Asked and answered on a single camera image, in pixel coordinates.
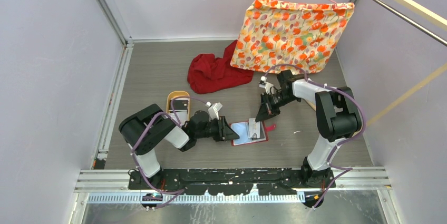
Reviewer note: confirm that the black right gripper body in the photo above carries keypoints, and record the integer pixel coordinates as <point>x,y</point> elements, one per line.
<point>279,99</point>

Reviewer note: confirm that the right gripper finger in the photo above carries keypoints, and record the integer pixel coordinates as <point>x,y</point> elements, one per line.
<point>271,102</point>
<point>263,114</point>

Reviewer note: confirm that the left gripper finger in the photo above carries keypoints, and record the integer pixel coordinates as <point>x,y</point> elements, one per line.
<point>230,137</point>
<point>224,128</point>

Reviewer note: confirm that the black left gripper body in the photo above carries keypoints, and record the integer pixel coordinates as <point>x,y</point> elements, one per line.
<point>213,129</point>

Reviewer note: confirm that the silver VIP card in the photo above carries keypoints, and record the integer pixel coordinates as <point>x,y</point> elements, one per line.
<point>254,129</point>

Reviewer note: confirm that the red leather card holder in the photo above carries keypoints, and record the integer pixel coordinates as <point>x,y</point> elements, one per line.
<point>241,128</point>

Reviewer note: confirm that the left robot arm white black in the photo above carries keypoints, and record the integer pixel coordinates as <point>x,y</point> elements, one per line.
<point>144,130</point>

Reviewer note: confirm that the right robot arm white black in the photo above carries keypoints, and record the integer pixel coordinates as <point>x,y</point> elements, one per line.
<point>337,118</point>

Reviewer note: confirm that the white card in tray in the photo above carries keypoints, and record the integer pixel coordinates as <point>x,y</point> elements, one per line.
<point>180,116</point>

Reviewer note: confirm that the yellow oval tray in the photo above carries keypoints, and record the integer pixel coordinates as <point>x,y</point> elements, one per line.
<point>173,96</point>

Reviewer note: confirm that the red crumpled cloth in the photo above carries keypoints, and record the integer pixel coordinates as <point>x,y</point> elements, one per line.
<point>208,73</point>

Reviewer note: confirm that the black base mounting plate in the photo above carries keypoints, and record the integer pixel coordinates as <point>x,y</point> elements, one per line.
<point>232,182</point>

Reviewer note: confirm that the floral orange pillowcase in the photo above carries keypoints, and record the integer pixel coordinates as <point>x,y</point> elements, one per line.
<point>291,36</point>

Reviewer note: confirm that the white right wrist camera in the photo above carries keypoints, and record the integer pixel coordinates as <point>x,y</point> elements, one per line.
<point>268,87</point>

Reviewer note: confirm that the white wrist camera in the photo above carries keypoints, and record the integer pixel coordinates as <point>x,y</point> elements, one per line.
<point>268,87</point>
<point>213,110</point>

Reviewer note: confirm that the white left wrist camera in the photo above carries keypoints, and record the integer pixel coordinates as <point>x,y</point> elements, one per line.
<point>213,110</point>

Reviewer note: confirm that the metal rail rod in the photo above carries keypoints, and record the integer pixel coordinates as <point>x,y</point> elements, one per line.
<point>411,22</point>

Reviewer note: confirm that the wooden rack frame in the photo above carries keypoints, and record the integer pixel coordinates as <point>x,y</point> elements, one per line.
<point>399,73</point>

